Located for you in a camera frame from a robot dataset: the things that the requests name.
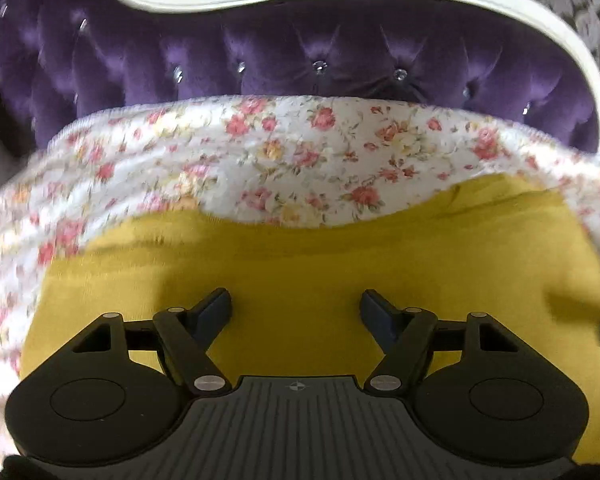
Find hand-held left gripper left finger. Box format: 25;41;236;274
72;287;233;396

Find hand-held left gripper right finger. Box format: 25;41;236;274
360;288;513;396

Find mustard yellow sweater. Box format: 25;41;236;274
19;172;600;466

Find floral bedspread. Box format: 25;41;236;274
0;95;600;461

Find grey cushion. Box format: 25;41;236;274
0;75;48;203

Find purple tufted velvet headboard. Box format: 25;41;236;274
0;0;600;153

